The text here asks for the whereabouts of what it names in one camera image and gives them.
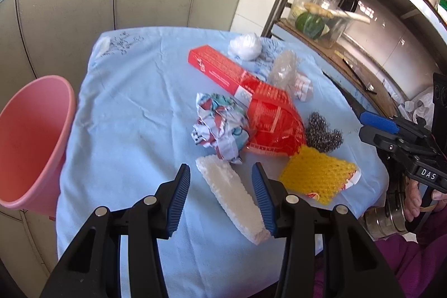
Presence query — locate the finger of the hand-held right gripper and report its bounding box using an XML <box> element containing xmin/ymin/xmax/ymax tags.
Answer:
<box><xmin>359</xmin><ymin>125</ymin><xmax>420</xmax><ymax>163</ymax></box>
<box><xmin>360</xmin><ymin>110</ymin><xmax>435</xmax><ymax>145</ymax></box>

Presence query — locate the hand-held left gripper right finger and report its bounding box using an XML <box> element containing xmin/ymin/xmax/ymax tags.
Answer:
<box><xmin>251</xmin><ymin>163</ymin><xmax>406</xmax><ymax>298</ymax></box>

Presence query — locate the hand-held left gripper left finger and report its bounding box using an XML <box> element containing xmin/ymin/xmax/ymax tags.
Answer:
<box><xmin>40</xmin><ymin>163</ymin><xmax>191</xmax><ymax>298</ymax></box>

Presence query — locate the white foam net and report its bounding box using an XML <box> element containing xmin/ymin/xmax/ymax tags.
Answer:
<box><xmin>195</xmin><ymin>155</ymin><xmax>271</xmax><ymax>245</ymax></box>

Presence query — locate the steel wool scrubber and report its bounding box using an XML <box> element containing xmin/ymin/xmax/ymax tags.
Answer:
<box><xmin>305</xmin><ymin>111</ymin><xmax>344</xmax><ymax>150</ymax></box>

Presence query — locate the yellow foam net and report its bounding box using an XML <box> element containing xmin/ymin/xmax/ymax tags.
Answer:
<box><xmin>279</xmin><ymin>144</ymin><xmax>362</xmax><ymax>206</ymax></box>

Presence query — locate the red plastic bag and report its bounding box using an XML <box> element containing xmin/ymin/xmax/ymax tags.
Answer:
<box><xmin>244</xmin><ymin>82</ymin><xmax>307</xmax><ymax>159</ymax></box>

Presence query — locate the red-white wrapper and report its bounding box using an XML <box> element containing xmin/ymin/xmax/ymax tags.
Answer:
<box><xmin>291</xmin><ymin>71</ymin><xmax>315</xmax><ymax>103</ymax></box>

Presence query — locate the printed paper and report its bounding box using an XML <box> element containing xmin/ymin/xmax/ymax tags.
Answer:
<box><xmin>190</xmin><ymin>93</ymin><xmax>252</xmax><ymax>165</ymax></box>

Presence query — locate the clear plastic bag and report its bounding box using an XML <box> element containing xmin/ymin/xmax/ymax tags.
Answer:
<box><xmin>267</xmin><ymin>50</ymin><xmax>301</xmax><ymax>89</ymax></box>

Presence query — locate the long red cardboard box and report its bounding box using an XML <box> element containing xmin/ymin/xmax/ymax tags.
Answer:
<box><xmin>188</xmin><ymin>45</ymin><xmax>266</xmax><ymax>105</ymax></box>

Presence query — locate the pink plastic bucket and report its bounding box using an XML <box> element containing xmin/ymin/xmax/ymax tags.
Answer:
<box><xmin>0</xmin><ymin>75</ymin><xmax>77</xmax><ymax>220</ymax></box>

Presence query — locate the person's right hand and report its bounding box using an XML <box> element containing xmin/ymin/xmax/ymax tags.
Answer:
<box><xmin>404</xmin><ymin>176</ymin><xmax>447</xmax><ymax>226</ymax></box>

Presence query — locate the purple clothing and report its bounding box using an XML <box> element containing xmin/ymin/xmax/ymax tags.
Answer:
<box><xmin>314</xmin><ymin>207</ymin><xmax>447</xmax><ymax>298</ymax></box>

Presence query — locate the clear plastic container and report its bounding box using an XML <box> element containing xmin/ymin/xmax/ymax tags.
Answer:
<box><xmin>288</xmin><ymin>0</ymin><xmax>350</xmax><ymax>49</ymax></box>

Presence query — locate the light blue floral tablecloth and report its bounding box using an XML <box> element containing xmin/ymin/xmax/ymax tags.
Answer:
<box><xmin>56</xmin><ymin>26</ymin><xmax>390</xmax><ymax>298</ymax></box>

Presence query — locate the green squash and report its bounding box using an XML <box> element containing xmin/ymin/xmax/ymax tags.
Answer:
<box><xmin>295</xmin><ymin>12</ymin><xmax>325</xmax><ymax>40</ymax></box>

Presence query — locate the ginger root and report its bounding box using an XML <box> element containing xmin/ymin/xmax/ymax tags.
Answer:
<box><xmin>303</xmin><ymin>2</ymin><xmax>335</xmax><ymax>18</ymax></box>

